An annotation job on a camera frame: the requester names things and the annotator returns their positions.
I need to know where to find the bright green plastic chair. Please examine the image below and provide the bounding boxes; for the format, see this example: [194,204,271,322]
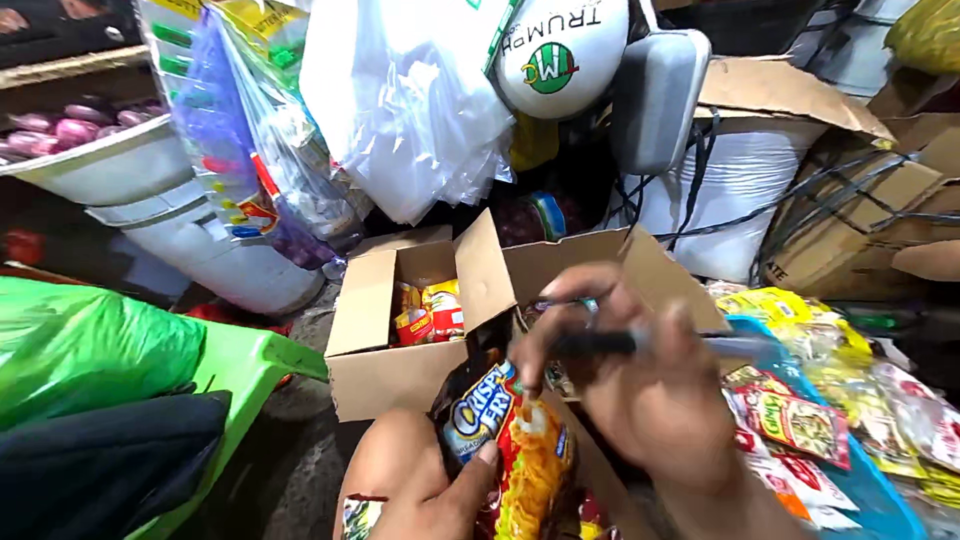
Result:
[126,315,330,540]

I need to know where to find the large open cardboard box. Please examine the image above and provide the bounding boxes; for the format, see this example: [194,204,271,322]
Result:
[501,223,732,402]

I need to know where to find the pile of red white packets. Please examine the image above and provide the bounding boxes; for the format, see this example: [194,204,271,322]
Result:
[721,365,861,532]

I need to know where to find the pile of red yellow packets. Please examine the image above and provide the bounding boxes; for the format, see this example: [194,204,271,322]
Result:
[393,279,466,348]

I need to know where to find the white tapered bucket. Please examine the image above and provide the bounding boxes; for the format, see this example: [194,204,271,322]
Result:
[0,114,327,315]

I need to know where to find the green plastic bag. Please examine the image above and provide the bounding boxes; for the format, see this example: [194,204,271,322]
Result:
[0,276,207,433]

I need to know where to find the red green printed packet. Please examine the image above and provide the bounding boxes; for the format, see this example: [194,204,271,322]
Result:
[738,386,852,471]

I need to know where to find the net bag of dark onions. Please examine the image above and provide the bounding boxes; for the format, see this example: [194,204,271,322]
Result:
[491,189,588,249]

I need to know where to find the flat brown cardboard sheet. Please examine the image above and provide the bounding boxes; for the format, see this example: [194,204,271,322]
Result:
[693,56,897,145]

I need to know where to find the person's left hand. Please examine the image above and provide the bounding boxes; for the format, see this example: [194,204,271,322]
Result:
[367,441,500,540]

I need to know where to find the small cardboard box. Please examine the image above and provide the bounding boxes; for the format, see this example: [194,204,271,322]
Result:
[324,209,519,423]

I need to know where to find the white plastic bags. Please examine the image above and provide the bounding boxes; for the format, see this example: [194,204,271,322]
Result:
[300,0,526,226]

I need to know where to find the green white printed packet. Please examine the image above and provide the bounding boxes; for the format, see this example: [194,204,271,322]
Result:
[342,495,388,540]

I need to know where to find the black and grey slim tool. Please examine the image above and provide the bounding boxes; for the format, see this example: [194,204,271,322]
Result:
[547,327,774,361]

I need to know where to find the cardboard box with black straps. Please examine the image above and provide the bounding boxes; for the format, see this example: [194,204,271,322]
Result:
[753,123,960,303]

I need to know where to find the pile of yellow clear packets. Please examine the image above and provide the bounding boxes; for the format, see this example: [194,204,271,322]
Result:
[707,283,960,510]

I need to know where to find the white woven sack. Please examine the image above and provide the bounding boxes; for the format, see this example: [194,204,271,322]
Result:
[607,116,830,285]

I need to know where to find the yellow-green plastic bag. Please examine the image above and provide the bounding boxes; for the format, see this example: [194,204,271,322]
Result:
[883,0,960,76]

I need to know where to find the white round object, green logo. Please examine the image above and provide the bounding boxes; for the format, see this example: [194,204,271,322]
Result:
[491,0,630,121]

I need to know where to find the pile of red onions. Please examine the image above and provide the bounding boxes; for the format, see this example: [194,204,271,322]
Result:
[0,96,167,166]

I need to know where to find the blue plastic tray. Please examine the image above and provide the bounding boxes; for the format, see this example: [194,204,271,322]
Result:
[721,314,930,540]

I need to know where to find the dark navy cloth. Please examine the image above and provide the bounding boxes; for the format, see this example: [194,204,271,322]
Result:
[0,390,233,540]

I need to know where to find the clear plastic bag with packets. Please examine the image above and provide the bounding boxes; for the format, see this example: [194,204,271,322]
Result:
[206,0,374,256]

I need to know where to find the person's right hand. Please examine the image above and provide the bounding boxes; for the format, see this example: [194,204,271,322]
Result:
[512,262,740,492]

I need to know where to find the maroon yellow packet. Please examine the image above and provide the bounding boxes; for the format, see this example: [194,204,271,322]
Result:
[576,489,624,540]

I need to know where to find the person's legs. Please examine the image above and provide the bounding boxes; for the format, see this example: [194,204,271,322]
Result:
[333,408,665,540]

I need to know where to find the grey plastic case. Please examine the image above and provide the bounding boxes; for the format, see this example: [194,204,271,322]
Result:
[609,0,712,177]

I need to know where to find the brown crispy fry packet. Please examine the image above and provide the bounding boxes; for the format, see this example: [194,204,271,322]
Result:
[431,348,580,540]

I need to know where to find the purple printed plastic bag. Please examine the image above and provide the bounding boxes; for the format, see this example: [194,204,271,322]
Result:
[136,0,339,271]

